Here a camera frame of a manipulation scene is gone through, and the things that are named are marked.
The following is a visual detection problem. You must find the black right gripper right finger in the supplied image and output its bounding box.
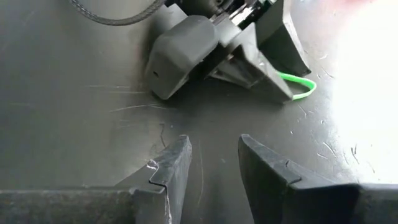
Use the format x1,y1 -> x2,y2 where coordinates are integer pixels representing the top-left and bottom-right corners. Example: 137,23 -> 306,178
238,133 -> 398,224

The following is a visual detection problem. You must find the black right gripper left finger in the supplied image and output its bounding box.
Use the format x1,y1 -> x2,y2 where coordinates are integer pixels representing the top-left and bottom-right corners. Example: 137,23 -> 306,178
0,134 -> 193,224

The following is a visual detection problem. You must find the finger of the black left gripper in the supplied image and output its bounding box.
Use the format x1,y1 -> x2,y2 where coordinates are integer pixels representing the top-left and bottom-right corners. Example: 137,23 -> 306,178
208,21 -> 295,105
256,0 -> 312,78

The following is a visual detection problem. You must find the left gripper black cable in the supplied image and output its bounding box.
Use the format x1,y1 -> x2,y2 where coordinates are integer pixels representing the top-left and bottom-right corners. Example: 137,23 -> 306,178
67,0 -> 169,27

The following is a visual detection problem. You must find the green rubber band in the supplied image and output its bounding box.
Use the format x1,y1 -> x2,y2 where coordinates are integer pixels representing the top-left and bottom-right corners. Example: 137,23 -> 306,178
276,71 -> 318,101

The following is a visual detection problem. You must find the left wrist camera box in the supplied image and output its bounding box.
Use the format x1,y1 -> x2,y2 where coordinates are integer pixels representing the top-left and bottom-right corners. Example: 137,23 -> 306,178
144,14 -> 220,101

